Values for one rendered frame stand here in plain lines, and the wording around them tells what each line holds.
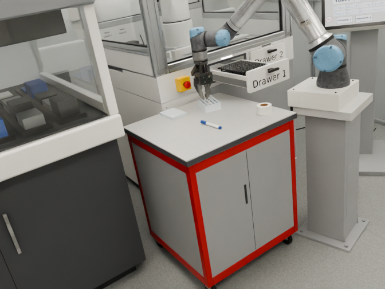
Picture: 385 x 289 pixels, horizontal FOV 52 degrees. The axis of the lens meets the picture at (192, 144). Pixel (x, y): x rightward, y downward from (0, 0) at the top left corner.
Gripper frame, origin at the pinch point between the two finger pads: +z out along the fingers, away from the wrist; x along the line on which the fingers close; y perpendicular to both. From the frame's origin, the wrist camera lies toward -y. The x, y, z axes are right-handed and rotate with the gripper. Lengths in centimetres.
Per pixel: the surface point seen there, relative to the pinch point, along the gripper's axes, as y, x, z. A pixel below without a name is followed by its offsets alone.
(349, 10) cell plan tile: -27, 109, -24
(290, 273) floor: 53, 15, 81
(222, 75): -9.3, 14.6, -6.6
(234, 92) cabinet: -24.3, 26.4, 9.6
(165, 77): -10.9, -16.2, -11.6
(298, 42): -160, 152, 20
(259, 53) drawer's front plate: -29, 46, -10
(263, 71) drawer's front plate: 10.2, 29.4, -9.1
